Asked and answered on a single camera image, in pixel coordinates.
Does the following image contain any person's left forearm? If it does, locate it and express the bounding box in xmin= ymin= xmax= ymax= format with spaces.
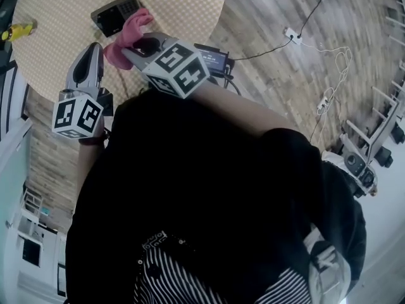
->
xmin=75 ymin=128 xmax=110 ymax=199

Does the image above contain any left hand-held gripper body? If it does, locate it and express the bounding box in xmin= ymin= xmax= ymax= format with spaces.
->
xmin=52 ymin=42 xmax=105 ymax=141

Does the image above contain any small white power adapter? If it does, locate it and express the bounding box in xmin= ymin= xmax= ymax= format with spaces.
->
xmin=316 ymin=96 xmax=330 ymax=115

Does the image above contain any person's black top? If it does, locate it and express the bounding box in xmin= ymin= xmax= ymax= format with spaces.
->
xmin=65 ymin=89 xmax=368 ymax=304

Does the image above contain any person's right forearm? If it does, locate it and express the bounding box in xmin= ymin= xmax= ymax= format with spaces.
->
xmin=189 ymin=79 xmax=300 ymax=139

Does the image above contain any black white striped garment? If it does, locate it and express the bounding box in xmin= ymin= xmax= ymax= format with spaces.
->
xmin=132 ymin=231 xmax=314 ymax=304

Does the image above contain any black power cable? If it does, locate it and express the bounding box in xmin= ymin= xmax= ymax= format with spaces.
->
xmin=297 ymin=0 xmax=324 ymax=39
xmin=233 ymin=38 xmax=294 ymax=61

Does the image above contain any pink cloth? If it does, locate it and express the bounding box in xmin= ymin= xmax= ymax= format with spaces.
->
xmin=103 ymin=7 xmax=155 ymax=72

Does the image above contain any grey metal frame cart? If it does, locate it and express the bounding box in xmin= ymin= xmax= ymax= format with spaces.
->
xmin=340 ymin=58 xmax=405 ymax=170

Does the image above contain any round patterned table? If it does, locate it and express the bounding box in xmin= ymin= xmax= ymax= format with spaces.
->
xmin=11 ymin=0 xmax=227 ymax=101

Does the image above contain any black keypad device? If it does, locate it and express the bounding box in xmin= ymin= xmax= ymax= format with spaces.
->
xmin=90 ymin=0 xmax=142 ymax=39

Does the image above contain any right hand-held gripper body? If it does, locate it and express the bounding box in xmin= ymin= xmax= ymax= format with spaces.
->
xmin=121 ymin=32 xmax=211 ymax=99

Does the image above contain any grey round-dial device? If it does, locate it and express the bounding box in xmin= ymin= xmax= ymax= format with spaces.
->
xmin=321 ymin=149 xmax=379 ymax=198

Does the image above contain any yellow bottle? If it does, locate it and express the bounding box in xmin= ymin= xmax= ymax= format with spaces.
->
xmin=1 ymin=19 xmax=38 ymax=42

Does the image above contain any white shelf unit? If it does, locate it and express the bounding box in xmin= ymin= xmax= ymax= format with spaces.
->
xmin=15 ymin=187 xmax=68 ymax=297

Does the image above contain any white power strip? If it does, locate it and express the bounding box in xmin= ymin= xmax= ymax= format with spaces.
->
xmin=283 ymin=27 xmax=303 ymax=46

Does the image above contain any white cable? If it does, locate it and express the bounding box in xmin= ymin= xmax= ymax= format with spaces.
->
xmin=300 ymin=41 xmax=354 ymax=117

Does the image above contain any small black display screen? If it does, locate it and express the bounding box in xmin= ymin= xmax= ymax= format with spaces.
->
xmin=194 ymin=42 xmax=230 ymax=76

